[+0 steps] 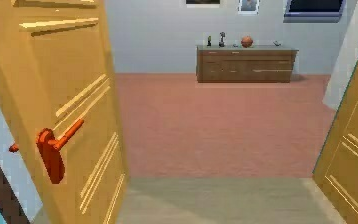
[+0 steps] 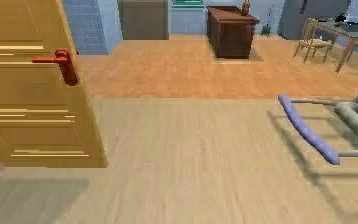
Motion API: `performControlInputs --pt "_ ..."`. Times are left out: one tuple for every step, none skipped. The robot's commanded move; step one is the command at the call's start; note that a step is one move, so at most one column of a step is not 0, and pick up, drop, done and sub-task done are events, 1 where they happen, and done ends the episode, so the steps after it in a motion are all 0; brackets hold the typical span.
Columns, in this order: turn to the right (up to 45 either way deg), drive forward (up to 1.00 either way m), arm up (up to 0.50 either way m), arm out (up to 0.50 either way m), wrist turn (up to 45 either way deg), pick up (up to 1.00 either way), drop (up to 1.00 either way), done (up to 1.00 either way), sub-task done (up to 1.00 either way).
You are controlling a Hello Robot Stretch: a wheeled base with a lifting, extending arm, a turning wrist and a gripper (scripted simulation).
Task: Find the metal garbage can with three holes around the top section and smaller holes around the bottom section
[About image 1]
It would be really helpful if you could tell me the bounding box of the brown chest of drawers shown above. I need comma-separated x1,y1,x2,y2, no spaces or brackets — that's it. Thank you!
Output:
196,44,300,84

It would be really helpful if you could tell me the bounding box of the yellow wooden room door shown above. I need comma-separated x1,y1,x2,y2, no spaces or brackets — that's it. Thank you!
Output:
0,0,131,224

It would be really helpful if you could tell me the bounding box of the orange door handle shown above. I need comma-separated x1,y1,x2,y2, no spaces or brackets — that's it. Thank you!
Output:
35,118,85,185

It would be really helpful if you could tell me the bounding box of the white framed wall picture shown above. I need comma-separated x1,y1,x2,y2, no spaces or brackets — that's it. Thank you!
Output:
237,0,261,15

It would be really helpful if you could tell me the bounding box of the dark framed wall picture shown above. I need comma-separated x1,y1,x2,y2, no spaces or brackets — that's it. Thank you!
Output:
182,0,226,8

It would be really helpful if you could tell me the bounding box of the orange basketball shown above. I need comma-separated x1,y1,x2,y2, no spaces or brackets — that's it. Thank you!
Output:
240,35,254,49

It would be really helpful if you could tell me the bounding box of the dark window with blue frame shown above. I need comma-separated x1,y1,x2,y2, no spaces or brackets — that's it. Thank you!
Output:
283,0,347,24

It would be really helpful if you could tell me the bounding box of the yellow panelled room door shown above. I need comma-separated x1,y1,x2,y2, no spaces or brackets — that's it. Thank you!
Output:
312,29,358,224

